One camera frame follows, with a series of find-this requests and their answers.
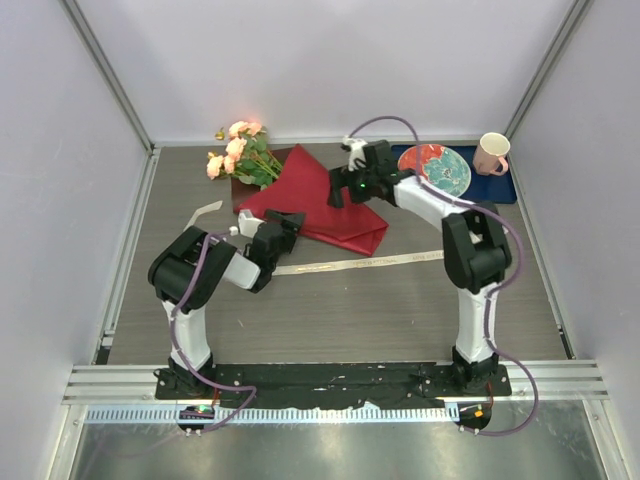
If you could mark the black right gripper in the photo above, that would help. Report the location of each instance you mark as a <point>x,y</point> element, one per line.
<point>342,177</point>

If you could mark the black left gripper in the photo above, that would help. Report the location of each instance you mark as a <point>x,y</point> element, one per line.
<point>290,226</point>

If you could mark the dark red wrapping paper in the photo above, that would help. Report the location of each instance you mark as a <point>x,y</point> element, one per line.
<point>304,187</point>

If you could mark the cream ribbon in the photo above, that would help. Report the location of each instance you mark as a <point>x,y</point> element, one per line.
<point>373,262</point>

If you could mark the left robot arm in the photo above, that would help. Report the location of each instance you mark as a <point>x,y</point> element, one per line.
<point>186,274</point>

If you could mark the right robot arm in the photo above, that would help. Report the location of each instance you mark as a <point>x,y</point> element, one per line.
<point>475,249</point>

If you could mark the red and teal plate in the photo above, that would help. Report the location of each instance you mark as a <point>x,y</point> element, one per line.
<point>441,166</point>

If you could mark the pink mug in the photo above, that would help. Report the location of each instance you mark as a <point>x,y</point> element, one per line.
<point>490,155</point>

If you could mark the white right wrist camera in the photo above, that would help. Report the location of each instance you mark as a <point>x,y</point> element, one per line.
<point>355,149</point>

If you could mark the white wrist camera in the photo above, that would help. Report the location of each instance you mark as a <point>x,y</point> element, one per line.
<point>355,149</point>
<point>247,224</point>

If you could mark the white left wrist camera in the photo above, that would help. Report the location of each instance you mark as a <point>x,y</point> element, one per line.
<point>247,224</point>

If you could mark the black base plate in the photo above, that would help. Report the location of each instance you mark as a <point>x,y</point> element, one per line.
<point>338,386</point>

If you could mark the aluminium front rail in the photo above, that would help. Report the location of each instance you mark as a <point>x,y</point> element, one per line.
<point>126,394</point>

